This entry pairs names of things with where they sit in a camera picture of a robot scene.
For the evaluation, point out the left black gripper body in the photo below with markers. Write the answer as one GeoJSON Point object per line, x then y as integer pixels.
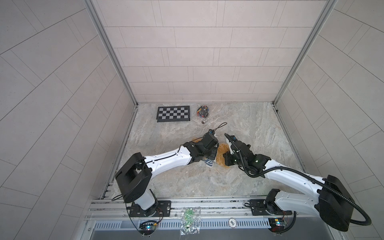
{"type": "Point", "coordinates": [212, 143]}

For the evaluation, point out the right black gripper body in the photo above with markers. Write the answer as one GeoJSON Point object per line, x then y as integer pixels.
{"type": "Point", "coordinates": [235, 147]}

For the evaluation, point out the brown teddy bear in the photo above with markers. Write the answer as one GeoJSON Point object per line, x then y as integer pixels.
{"type": "Point", "coordinates": [222, 154]}

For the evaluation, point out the striped knit bear sweater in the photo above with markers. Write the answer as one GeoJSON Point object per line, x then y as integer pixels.
{"type": "Point", "coordinates": [209, 163]}

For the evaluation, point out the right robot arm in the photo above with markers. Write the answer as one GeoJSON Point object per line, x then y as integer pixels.
{"type": "Point", "coordinates": [325, 198]}

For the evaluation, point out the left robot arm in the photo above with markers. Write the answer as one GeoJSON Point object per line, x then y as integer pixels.
{"type": "Point", "coordinates": [134, 176]}

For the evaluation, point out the bag of colourful small parts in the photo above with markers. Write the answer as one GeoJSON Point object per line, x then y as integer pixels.
{"type": "Point", "coordinates": [203, 111]}

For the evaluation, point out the black white checkerboard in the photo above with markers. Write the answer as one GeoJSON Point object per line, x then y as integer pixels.
{"type": "Point", "coordinates": [173, 114]}

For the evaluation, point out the round white sticker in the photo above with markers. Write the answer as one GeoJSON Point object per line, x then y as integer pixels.
{"type": "Point", "coordinates": [232, 223]}

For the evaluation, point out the clear bag green parts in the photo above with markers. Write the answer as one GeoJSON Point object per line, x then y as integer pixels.
{"type": "Point", "coordinates": [190, 221]}

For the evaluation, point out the right circuit board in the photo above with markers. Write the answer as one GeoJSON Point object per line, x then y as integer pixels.
{"type": "Point", "coordinates": [277, 224]}

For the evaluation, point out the left green circuit board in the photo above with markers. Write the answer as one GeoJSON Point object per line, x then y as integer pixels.
{"type": "Point", "coordinates": [148, 227]}

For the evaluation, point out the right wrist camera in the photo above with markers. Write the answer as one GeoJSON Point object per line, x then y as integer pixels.
{"type": "Point", "coordinates": [231, 139]}

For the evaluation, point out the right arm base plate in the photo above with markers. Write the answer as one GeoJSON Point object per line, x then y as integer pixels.
{"type": "Point", "coordinates": [263, 208]}

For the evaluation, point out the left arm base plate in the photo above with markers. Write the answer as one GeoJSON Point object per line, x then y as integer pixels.
{"type": "Point", "coordinates": [162, 210]}

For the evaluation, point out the aluminium mounting rail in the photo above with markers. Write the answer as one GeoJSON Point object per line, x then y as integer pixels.
{"type": "Point", "coordinates": [215, 213]}

